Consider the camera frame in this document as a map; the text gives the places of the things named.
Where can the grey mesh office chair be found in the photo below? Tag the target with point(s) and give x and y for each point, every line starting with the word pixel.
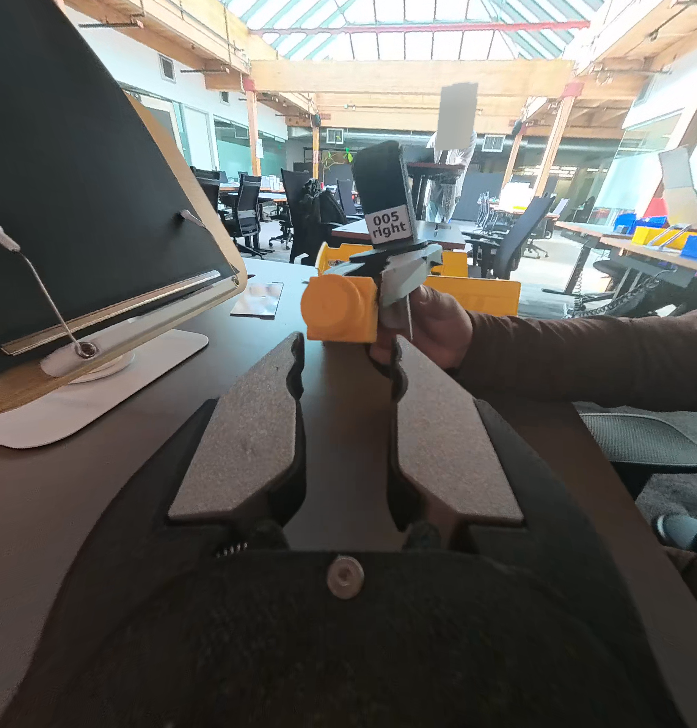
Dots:
pixel 655 438

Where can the black high-back office chair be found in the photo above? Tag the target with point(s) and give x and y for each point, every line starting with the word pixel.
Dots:
pixel 525 227

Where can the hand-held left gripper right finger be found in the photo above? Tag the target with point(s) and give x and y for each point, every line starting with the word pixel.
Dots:
pixel 451 449

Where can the person's right hand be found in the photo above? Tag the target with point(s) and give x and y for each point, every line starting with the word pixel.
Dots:
pixel 439 330

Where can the black mesh office chair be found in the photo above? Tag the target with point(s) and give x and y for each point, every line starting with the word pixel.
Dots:
pixel 209 187
pixel 247 199

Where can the person's right forearm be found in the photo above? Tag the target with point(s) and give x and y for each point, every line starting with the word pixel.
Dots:
pixel 581 358

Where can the small yellow storage bin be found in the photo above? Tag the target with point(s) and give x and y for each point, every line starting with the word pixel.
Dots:
pixel 647 236

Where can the glossy rectangular plate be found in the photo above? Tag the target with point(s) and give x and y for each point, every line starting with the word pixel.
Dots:
pixel 257 300

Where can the office chair with jacket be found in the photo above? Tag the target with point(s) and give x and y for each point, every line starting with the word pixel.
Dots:
pixel 294 193

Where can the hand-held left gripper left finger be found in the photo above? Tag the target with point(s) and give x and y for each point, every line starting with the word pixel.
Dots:
pixel 240 449

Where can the wooden book stand black panel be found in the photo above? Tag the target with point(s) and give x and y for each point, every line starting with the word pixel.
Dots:
pixel 70 170

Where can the grey shoe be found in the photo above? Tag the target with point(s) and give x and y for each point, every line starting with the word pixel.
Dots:
pixel 687 532

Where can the yellow block with peg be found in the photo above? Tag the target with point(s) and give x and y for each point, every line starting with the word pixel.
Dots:
pixel 337 310

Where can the black jacket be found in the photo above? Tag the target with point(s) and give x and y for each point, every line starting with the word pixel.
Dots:
pixel 320 205

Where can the long wooden desk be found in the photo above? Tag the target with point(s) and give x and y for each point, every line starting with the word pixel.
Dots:
pixel 581 227

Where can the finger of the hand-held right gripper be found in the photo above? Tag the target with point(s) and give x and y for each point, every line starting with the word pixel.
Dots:
pixel 360 270
pixel 399 284

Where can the tall standing desk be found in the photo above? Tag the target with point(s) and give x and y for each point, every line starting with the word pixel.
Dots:
pixel 434 166

